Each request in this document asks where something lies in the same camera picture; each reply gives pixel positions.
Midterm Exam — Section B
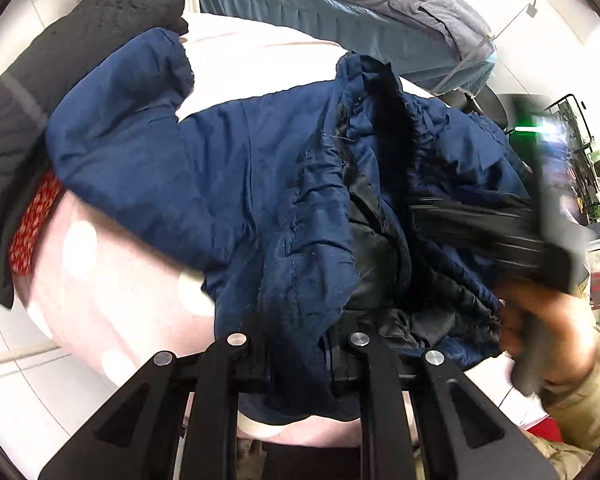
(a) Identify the black knit sweater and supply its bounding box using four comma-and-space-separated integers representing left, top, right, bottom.
0, 0, 191, 307

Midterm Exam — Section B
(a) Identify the person's right forearm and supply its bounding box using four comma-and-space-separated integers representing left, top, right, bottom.
525, 324, 600, 480

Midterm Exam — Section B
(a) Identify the red patterned cloth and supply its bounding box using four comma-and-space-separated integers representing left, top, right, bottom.
7, 170, 66, 277

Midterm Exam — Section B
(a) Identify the pale pink woven blanket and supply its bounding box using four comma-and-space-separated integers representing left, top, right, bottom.
175, 12, 446, 123

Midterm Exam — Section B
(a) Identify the green machine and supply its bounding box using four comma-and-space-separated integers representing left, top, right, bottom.
545, 94, 600, 228

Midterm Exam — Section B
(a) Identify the navy padded jacket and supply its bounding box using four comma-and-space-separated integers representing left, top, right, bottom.
44, 27, 536, 423

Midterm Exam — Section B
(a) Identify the pink dotted blanket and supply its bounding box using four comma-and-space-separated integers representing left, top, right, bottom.
10, 192, 421, 461

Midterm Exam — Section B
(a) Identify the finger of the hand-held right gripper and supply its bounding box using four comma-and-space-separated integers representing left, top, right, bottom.
409, 199, 576, 292

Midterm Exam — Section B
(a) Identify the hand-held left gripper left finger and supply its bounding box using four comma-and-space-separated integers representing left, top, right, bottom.
39, 332, 272, 480

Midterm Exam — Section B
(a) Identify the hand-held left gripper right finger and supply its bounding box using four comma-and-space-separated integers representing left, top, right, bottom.
329, 330, 561, 480

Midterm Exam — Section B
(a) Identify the person's right hand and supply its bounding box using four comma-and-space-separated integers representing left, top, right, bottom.
495, 280, 599, 397

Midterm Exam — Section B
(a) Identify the black cable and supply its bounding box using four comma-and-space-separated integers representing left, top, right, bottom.
495, 0, 562, 41

